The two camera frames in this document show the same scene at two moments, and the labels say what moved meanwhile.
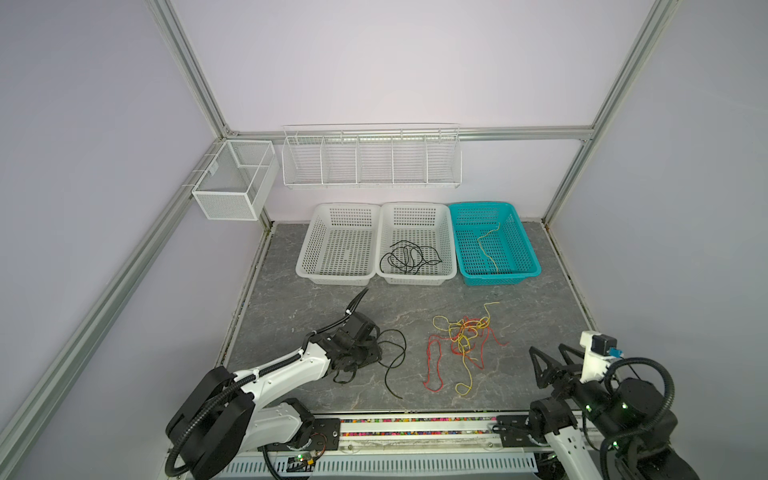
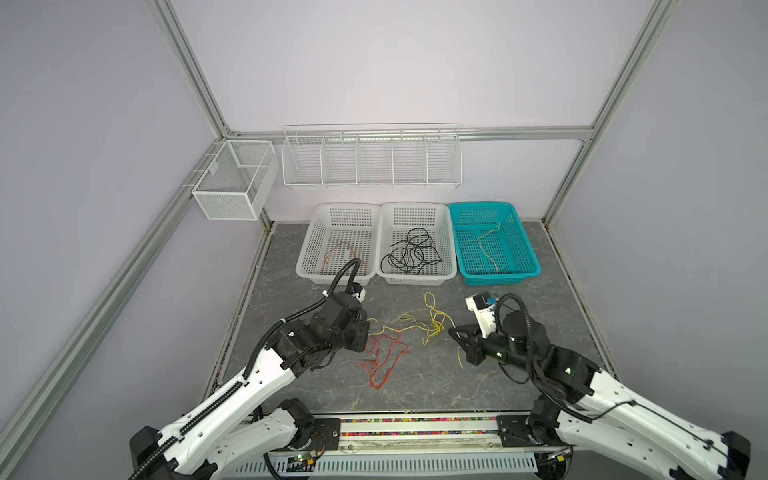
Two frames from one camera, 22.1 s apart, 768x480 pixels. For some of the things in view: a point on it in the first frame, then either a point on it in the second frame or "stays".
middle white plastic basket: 415,243 stays
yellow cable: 482,248 stays
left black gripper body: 363,355 → 355,337
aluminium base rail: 388,434 stays
